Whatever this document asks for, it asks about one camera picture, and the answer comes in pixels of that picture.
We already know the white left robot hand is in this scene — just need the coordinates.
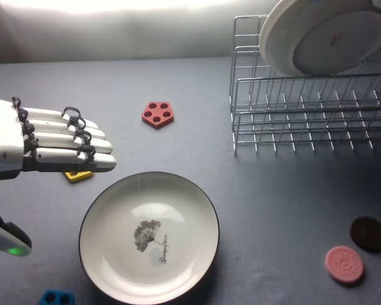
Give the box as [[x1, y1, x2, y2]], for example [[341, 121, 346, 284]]
[[0, 96, 117, 257]]

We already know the white plate with twin leaves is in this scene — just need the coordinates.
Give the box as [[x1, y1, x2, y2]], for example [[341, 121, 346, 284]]
[[259, 0, 381, 77]]

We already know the white plate with single leaf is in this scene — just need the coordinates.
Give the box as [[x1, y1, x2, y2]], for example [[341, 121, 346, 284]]
[[78, 171, 220, 305]]

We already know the yellow pentagon block with holes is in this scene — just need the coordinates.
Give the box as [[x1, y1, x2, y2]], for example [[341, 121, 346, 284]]
[[64, 170, 93, 184]]

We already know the red pentagon block with holes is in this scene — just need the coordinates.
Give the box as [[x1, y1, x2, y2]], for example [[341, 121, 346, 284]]
[[141, 101, 175, 130]]

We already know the white backdrop curtain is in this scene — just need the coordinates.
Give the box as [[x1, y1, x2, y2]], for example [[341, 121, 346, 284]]
[[0, 0, 381, 66]]

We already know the blue pentagon block with holes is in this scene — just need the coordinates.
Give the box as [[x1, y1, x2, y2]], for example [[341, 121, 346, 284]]
[[37, 289, 76, 305]]

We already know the grey table cloth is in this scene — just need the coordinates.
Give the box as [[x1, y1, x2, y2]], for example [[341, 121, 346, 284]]
[[0, 56, 381, 305]]

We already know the brown toy cookie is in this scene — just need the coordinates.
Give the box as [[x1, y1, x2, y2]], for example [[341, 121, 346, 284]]
[[350, 215, 381, 254]]

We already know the pink toy cookie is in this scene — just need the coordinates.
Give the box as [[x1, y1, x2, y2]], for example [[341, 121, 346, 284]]
[[324, 245, 365, 285]]

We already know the wire dish rack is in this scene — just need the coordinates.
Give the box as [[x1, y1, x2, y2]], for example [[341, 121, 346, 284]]
[[229, 15, 381, 155]]

